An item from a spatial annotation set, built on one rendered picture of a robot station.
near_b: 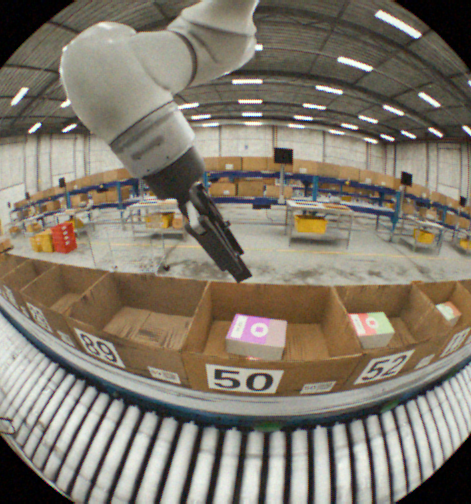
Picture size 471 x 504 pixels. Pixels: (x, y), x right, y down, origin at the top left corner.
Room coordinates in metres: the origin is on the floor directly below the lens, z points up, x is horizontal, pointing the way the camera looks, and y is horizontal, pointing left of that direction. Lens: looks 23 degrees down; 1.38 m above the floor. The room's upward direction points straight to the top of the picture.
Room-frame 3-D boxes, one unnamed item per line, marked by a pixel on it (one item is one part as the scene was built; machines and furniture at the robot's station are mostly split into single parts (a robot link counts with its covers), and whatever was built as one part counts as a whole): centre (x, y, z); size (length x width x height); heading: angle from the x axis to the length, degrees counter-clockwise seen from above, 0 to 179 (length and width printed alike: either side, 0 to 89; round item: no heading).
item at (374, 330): (0.39, -0.45, 0.92); 0.16 x 0.11 x 0.07; 81
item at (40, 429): (0.01, 0.68, 0.72); 0.52 x 0.05 x 0.05; 174
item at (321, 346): (0.38, -0.10, 0.96); 0.39 x 0.29 x 0.17; 84
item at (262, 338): (0.42, -0.07, 0.92); 0.16 x 0.11 x 0.07; 75
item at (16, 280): (0.51, 1.08, 0.96); 0.39 x 0.29 x 0.17; 83
